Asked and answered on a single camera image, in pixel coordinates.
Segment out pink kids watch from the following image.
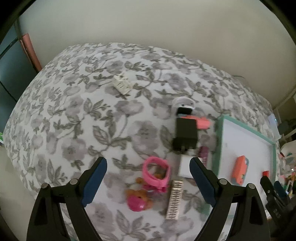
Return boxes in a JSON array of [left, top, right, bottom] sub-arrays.
[[142, 156, 171, 193]]

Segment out pink helmet dog toy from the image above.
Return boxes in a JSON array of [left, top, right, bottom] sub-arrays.
[[125, 177, 165, 212]]

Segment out white plastic clip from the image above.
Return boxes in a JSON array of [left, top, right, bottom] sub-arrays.
[[112, 75, 133, 95]]

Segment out teal shallow box tray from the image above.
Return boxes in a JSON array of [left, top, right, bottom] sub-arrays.
[[201, 115, 278, 241]]

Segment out pink board at wall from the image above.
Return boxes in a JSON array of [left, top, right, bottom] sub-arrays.
[[20, 33, 42, 72]]

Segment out white USB charger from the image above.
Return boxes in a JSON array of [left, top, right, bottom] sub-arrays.
[[178, 155, 193, 179]]

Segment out floral grey white blanket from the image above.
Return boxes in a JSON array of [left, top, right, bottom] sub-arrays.
[[4, 43, 273, 240]]

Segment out coral pink lighter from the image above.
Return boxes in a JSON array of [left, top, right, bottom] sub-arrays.
[[182, 115, 211, 130]]

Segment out white power strip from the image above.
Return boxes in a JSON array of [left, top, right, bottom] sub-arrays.
[[268, 113, 281, 141]]

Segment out red cap glue stick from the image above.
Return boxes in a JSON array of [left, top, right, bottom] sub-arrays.
[[262, 171, 269, 177]]

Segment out purple lighter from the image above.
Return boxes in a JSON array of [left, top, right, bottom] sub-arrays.
[[198, 146, 209, 167]]

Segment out black power adapter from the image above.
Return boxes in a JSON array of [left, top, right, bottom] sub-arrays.
[[172, 118, 198, 153]]

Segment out orange blue toy case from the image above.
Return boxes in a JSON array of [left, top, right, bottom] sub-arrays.
[[231, 155, 249, 186]]

